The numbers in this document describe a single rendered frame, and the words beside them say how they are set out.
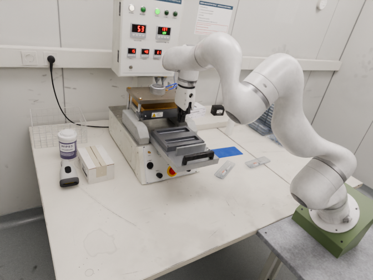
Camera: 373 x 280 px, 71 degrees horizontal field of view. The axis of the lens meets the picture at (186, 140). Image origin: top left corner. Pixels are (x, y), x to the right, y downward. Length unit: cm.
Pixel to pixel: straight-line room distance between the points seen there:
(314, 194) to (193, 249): 48
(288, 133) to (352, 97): 266
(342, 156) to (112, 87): 139
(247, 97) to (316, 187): 38
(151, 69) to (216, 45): 81
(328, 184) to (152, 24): 106
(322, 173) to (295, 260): 42
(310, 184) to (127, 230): 68
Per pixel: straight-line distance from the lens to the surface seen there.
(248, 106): 68
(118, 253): 104
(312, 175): 92
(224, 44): 72
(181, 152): 113
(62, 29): 168
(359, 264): 137
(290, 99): 76
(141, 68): 147
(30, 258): 204
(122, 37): 140
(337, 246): 129
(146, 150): 127
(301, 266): 120
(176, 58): 99
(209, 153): 113
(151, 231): 110
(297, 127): 78
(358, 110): 340
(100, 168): 127
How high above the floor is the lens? 158
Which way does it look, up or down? 29 degrees down
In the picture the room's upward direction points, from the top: 11 degrees clockwise
